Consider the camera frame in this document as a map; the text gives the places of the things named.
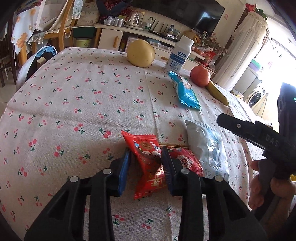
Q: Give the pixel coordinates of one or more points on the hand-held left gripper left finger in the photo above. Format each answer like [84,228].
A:
[123,171]

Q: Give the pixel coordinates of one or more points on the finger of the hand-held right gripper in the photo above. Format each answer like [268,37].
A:
[240,129]

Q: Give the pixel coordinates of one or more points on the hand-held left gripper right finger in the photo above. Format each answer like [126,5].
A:
[167,171]

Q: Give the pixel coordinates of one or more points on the small red snack wrapper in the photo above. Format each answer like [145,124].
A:
[189,162]

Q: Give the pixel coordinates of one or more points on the large red snack wrapper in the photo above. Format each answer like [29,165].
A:
[148,150]

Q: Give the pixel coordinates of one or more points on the white feather print packet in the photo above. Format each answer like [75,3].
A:
[203,141]

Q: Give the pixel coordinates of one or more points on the person's right hand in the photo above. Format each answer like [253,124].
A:
[255,194]

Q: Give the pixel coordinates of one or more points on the white washing machine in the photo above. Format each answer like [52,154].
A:
[256,97]

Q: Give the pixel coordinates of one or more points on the yellow banana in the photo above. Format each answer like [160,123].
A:
[217,93]

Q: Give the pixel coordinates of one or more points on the blue cow print packet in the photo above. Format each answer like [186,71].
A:
[187,92]

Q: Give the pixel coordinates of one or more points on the red apple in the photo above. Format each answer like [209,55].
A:
[200,75]

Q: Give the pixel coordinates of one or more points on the red gift bag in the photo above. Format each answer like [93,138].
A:
[210,58]

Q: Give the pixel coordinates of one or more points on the cherry print tablecloth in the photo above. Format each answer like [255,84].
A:
[81,104]

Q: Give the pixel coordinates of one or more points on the white covered standing appliance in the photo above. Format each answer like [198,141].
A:
[249,46]

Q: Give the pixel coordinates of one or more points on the dried flower bunch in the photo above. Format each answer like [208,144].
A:
[212,42]

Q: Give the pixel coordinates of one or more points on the white plastic milk bottle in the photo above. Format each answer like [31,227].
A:
[179,55]

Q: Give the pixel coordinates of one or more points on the yellow potato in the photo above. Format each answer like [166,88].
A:
[141,53]

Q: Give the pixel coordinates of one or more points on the black television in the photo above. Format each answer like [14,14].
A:
[185,11]

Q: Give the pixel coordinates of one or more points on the cream wooden cabinet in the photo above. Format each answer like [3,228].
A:
[107,38]

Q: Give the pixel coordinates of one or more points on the green bucket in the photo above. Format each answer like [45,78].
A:
[83,42]

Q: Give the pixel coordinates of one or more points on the blue padded seat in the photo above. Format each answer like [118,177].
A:
[40,62]

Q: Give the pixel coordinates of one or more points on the row of small glass jars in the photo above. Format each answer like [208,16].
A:
[113,21]

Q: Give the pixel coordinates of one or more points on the white electric kettle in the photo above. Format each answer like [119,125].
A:
[135,19]

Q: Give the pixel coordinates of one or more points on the wooden chair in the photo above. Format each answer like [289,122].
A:
[61,27]

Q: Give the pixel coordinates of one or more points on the beige paper bag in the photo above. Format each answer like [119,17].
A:
[89,14]

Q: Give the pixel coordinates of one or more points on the dark wrapped bouquet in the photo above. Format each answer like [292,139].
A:
[113,7]

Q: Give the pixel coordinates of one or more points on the orange print tablecloth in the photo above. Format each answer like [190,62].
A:
[25,34]

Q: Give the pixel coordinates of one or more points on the lace trimmed cloth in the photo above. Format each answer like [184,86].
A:
[77,9]

